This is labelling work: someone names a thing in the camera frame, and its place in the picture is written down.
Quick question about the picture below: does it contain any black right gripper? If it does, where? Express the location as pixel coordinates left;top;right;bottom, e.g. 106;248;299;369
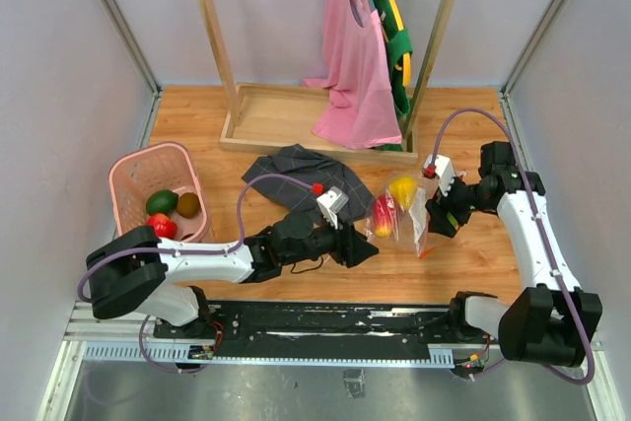
425;170;492;237

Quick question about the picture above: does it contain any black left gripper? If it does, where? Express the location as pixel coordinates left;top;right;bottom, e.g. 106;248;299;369
282;209;380;268

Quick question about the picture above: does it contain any clear zip top bag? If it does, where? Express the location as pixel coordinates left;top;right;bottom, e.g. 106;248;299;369
364;173;451;258

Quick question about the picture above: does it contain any orange fake fruit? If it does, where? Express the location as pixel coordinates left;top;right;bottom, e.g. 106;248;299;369
176;192;201;219

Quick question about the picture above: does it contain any red fake apple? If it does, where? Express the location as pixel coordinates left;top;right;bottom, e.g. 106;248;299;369
146;213;178;240

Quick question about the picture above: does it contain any dark green fake lime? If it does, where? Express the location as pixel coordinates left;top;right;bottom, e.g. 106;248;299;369
145;189;179;216

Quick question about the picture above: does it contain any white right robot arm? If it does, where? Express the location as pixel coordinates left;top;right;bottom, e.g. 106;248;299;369
423;141;602;368

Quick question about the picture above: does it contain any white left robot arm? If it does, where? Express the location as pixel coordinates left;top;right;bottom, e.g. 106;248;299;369
78;212;379;338

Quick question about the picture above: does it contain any yellow fake lemon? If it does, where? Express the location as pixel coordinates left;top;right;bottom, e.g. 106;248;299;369
388;175;418;211

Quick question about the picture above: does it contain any red yellow fake mango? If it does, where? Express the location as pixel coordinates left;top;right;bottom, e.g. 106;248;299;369
372;193;397;238

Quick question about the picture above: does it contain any dark grey checked cloth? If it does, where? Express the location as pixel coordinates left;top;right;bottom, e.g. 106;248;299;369
242;144;374;223

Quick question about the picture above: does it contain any pink t-shirt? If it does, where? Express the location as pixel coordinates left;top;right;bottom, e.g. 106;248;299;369
302;0;402;150

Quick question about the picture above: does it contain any wooden clothes rack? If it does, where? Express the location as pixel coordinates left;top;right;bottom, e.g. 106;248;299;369
197;0;455;166

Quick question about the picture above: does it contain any green t-shirt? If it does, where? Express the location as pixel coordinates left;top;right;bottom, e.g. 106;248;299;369
362;0;413;152

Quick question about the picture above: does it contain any pink plastic basket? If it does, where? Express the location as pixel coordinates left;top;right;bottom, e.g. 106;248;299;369
108;142;211;242

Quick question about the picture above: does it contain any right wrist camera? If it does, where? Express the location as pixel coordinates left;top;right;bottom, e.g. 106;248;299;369
423;155;458;196

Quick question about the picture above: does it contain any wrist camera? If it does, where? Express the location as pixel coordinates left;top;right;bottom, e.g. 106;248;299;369
315;186;349;230
423;155;458;196

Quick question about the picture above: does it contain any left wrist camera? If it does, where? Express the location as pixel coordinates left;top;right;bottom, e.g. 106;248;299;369
315;186;349;230

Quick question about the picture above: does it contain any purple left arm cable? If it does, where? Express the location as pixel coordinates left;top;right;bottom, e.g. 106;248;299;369
78;173;316;376

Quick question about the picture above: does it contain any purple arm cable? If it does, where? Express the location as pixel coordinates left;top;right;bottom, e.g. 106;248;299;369
78;173;316;376
433;108;596;386

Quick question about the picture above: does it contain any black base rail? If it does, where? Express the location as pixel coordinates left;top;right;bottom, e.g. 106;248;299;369
151;300;497;361

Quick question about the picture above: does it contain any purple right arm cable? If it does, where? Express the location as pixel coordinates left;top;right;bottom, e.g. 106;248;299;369
433;108;596;386

